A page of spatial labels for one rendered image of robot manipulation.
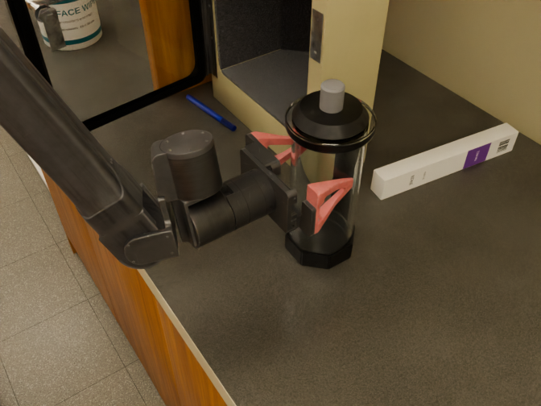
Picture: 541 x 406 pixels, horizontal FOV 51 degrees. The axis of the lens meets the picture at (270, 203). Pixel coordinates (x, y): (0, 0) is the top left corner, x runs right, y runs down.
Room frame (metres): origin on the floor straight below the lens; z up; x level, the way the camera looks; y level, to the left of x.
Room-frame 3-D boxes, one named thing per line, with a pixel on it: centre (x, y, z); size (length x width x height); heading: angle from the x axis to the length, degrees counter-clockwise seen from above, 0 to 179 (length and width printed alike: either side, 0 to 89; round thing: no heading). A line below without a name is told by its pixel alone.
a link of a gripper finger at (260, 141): (0.55, -0.01, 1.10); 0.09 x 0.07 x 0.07; 124
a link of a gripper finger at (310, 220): (0.50, -0.05, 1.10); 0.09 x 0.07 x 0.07; 124
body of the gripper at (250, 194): (0.48, 0.02, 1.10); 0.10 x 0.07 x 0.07; 34
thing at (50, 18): (0.74, 0.31, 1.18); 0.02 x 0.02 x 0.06; 41
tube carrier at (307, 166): (0.55, -0.07, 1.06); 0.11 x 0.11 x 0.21
